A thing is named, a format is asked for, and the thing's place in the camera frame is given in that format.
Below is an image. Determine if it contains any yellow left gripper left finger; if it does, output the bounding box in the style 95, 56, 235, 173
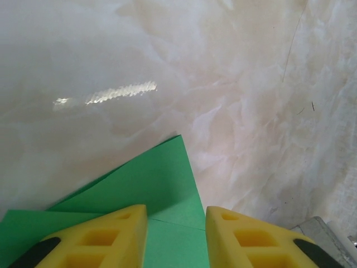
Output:
15, 204, 148, 268

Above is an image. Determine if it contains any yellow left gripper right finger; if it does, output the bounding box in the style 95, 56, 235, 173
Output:
205, 205, 334, 268

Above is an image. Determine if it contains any green paper sheet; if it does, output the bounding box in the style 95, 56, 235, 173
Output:
0, 134, 209, 268

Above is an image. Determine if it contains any grey metal plate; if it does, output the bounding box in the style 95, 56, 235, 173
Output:
290, 216, 357, 268

